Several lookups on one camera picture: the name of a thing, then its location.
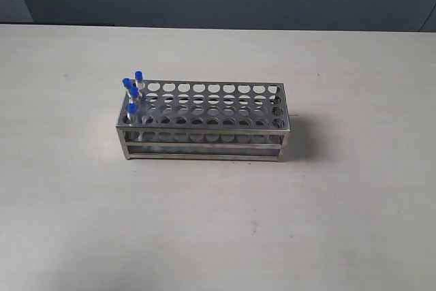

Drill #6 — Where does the stainless steel test tube rack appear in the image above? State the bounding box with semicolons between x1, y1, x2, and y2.
116;80;291;162

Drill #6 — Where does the blue capped test tube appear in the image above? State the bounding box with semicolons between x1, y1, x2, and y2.
129;86;142;113
134;71;147;125
126;103;138;124
122;78;134;102

